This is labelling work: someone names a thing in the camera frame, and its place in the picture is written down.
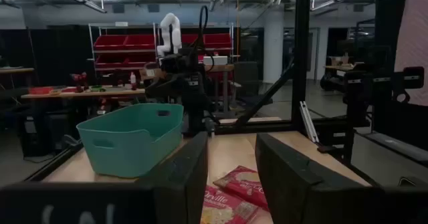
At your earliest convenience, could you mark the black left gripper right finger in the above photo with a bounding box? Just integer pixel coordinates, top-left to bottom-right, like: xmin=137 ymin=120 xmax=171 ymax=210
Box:
xmin=255 ymin=132 xmax=428 ymax=224

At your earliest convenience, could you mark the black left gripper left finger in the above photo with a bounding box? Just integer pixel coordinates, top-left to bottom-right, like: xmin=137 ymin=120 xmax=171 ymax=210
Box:
xmin=0 ymin=132 xmax=209 ymax=224

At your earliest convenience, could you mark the red popcorn bag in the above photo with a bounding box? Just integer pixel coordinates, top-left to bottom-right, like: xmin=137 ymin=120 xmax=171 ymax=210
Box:
xmin=199 ymin=185 xmax=259 ymax=224
xmin=213 ymin=165 xmax=270 ymax=212

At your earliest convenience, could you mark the teal plastic basket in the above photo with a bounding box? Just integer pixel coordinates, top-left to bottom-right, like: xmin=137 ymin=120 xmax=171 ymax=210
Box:
xmin=76 ymin=102 xmax=185 ymax=179

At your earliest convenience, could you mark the black computer tower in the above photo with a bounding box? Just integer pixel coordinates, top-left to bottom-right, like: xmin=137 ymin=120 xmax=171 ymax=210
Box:
xmin=43 ymin=112 xmax=72 ymax=155
xmin=17 ymin=114 xmax=45 ymax=158

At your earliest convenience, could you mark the wooden workbench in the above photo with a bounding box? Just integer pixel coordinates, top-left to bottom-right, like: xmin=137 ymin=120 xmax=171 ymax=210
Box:
xmin=21 ymin=86 xmax=146 ymax=100

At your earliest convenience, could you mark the black equipment stand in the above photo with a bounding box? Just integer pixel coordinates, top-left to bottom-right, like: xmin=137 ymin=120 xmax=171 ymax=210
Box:
xmin=342 ymin=66 xmax=425 ymax=166

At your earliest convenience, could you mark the red power drill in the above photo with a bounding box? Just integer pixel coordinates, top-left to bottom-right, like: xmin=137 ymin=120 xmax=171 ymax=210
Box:
xmin=70 ymin=72 xmax=89 ymax=94

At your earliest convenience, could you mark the red tray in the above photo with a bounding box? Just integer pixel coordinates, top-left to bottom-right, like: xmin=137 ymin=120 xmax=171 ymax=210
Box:
xmin=28 ymin=86 xmax=55 ymax=96

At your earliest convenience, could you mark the red storage bin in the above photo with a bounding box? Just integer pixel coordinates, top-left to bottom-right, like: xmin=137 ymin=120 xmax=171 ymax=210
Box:
xmin=125 ymin=34 xmax=156 ymax=50
xmin=203 ymin=33 xmax=233 ymax=49
xmin=95 ymin=55 xmax=130 ymax=68
xmin=93 ymin=35 xmax=128 ymax=51
xmin=126 ymin=53 xmax=157 ymax=67

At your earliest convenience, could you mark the metal shelf rack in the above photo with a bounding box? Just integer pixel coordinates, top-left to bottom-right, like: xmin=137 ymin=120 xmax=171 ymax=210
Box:
xmin=88 ymin=22 xmax=235 ymax=72

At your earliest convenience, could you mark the white round column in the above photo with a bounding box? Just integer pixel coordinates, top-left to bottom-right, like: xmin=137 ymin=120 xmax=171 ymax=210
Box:
xmin=262 ymin=5 xmax=286 ymax=84

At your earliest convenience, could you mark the white box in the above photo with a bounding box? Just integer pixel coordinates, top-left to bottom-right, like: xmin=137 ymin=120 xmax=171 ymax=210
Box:
xmin=202 ymin=55 xmax=229 ymax=66

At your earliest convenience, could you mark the pink quilted panel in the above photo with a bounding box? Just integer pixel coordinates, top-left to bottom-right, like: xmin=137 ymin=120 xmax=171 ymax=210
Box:
xmin=393 ymin=0 xmax=428 ymax=107

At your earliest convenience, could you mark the white aluminium rail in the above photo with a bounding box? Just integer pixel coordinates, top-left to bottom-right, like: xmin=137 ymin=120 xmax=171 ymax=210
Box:
xmin=298 ymin=100 xmax=320 ymax=144

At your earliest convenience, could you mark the black diagonal frame brace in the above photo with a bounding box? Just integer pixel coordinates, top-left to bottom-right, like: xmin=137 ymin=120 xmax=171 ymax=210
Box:
xmin=233 ymin=59 xmax=296 ymax=131

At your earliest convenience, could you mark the black upright frame post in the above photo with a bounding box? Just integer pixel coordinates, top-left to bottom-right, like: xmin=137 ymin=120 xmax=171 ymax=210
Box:
xmin=290 ymin=0 xmax=312 ymax=131

